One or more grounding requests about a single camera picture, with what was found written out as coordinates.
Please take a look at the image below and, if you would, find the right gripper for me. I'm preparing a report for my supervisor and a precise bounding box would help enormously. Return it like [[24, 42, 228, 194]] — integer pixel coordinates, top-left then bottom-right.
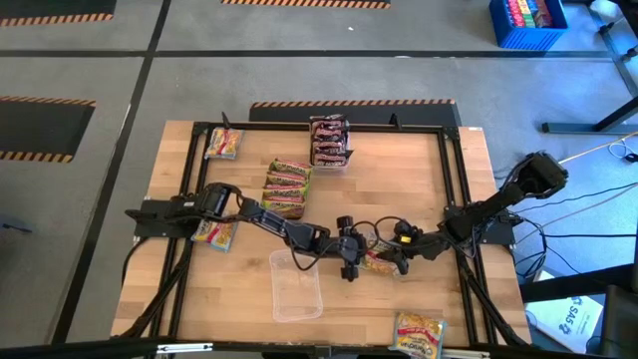
[[381, 219, 448, 276]]

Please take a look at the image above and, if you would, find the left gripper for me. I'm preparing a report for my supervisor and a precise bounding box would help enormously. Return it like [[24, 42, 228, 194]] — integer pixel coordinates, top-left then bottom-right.
[[311, 214, 375, 283]]

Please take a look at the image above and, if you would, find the dark grey plastic bin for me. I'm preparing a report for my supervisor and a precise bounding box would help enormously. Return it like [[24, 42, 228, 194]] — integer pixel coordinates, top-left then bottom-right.
[[259, 157, 315, 221]]

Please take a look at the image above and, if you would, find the large clear plastic bin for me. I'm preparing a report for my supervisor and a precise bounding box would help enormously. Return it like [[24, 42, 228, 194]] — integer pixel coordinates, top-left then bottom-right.
[[268, 247, 324, 323]]

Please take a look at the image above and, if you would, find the red snack packet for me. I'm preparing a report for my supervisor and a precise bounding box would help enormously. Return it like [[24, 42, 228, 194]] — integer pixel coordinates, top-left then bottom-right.
[[310, 127, 351, 144]]

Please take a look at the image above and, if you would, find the small clear plastic bin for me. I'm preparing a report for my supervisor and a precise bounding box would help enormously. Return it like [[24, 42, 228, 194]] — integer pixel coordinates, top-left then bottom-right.
[[308, 115, 354, 172]]

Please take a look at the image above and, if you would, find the hazard-striped black floor mat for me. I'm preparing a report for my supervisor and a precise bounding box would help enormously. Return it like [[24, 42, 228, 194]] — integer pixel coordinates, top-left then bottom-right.
[[220, 0, 392, 10], [247, 98, 464, 129], [0, 94, 97, 165], [0, 0, 119, 29]]

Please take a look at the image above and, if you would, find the black floor beam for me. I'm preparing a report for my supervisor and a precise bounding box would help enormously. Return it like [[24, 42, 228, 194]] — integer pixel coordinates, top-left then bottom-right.
[[519, 262, 638, 304]]

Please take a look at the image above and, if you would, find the white printed cardboard box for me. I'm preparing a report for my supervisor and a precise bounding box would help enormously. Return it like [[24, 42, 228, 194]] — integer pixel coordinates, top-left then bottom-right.
[[525, 293, 605, 355]]

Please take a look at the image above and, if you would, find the black metal stand base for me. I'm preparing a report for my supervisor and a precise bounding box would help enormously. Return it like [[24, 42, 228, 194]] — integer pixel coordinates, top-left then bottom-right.
[[541, 94, 638, 136]]

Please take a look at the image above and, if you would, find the dark grey box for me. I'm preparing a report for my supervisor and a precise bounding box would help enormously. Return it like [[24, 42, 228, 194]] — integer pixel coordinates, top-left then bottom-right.
[[600, 283, 638, 359]]

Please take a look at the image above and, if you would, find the blue plastic crate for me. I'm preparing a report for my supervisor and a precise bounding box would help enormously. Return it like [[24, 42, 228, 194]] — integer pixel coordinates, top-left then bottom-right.
[[487, 0, 569, 51]]

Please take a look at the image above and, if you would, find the black crossbar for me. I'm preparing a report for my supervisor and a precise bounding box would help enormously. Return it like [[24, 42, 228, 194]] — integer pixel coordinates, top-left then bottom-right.
[[0, 337, 638, 359]]

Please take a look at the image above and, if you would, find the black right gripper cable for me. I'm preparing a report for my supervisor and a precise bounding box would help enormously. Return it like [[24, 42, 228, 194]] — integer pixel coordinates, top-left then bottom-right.
[[366, 215, 400, 245]]

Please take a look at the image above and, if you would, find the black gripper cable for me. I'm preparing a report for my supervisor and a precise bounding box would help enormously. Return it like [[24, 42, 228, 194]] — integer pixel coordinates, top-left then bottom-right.
[[287, 237, 330, 273], [366, 215, 400, 245]]

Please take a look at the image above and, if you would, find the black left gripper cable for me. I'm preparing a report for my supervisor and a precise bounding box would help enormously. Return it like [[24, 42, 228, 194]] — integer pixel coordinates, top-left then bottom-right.
[[287, 237, 330, 273]]

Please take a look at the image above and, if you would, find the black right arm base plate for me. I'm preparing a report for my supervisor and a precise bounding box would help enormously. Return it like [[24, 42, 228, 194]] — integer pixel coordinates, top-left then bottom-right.
[[448, 206, 517, 246]]

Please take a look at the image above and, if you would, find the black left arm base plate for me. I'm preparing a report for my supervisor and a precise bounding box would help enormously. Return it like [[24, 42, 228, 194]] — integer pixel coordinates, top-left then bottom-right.
[[124, 197, 200, 239]]

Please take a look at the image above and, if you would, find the yellowish floor cable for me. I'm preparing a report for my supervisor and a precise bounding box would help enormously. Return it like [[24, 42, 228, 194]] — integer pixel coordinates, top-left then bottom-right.
[[557, 130, 638, 165]]

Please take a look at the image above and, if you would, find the dark floor bracket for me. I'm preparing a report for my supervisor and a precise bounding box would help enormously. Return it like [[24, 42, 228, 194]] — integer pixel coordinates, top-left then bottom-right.
[[0, 213, 37, 235]]

